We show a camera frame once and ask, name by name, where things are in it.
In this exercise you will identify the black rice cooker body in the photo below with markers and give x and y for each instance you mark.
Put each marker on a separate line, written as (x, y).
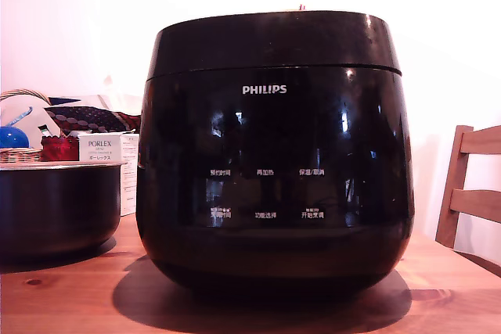
(274, 146)

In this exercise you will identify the black inner pot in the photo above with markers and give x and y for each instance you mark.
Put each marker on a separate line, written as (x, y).
(58, 209)

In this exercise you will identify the small red yellow object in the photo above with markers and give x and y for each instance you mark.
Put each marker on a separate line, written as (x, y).
(301, 7)

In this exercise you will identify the red crimped-edge pouch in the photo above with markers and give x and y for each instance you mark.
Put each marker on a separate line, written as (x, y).
(58, 149)

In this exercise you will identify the wicker basket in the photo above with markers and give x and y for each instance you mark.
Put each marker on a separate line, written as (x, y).
(19, 156)

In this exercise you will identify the black rice cooker lid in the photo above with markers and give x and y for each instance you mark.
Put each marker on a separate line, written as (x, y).
(274, 40)

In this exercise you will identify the blue ball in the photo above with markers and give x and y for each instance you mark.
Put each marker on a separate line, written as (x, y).
(13, 138)

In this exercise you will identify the wooden chair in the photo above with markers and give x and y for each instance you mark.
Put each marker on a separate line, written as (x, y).
(466, 197)

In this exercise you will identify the dark patterned cloth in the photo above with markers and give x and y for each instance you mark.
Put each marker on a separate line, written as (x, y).
(90, 119)

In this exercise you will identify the white Porlex box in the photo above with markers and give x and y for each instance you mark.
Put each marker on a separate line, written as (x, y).
(99, 146)

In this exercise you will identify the white bag blue print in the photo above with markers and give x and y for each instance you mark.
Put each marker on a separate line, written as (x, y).
(35, 117)

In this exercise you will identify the white printed text box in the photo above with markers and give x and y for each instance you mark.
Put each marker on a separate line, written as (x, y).
(129, 177)

